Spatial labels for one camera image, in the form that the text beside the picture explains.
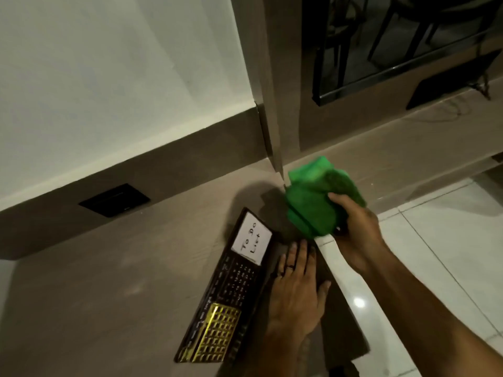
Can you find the person's left little finger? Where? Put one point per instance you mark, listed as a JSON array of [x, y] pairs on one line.
[[280, 267]]

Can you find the person's right thumb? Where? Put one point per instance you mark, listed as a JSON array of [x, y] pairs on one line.
[[341, 200]]

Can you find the person's left thumb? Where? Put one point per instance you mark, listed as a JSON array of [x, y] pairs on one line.
[[324, 292]]

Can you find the person's left middle finger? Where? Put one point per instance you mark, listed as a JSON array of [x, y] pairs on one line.
[[303, 259]]

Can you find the person's left forearm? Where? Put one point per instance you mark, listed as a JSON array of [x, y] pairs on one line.
[[275, 357]]

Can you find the person's left hand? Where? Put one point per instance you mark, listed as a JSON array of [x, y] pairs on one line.
[[294, 302]]

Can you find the green cleaning cloth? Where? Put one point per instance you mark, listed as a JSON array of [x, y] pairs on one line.
[[310, 200]]

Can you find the flat black device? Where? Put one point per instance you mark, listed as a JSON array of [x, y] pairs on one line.
[[452, 80]]

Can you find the black gold notebook white label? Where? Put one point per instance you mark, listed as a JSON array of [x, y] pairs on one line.
[[230, 294]]

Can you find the person's right hand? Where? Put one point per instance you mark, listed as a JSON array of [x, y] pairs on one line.
[[361, 239]]

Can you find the person's right forearm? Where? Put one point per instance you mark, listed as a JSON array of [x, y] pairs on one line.
[[424, 321]]

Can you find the black wall socket panel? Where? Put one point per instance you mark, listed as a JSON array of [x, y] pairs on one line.
[[114, 200]]

